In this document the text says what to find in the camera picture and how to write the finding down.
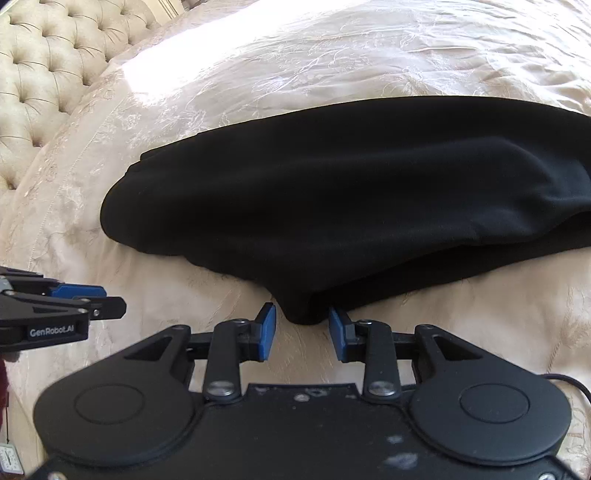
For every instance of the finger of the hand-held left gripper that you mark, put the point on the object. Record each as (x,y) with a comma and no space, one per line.
(78,291)
(108,308)

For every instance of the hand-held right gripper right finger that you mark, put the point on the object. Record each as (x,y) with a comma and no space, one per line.
(337,336)

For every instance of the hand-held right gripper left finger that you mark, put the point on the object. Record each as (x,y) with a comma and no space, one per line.
(267,333)

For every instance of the black pants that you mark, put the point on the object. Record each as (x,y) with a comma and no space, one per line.
(341,194)

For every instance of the dark red clothing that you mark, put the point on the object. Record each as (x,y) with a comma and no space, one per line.
(3,383)

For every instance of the small white object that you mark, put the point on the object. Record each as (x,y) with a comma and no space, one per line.
(10,459)

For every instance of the cream tufted headboard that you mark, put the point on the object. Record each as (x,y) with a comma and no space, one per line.
(51,69)

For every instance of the cream embroidered bedspread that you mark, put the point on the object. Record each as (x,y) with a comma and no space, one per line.
(286,60)

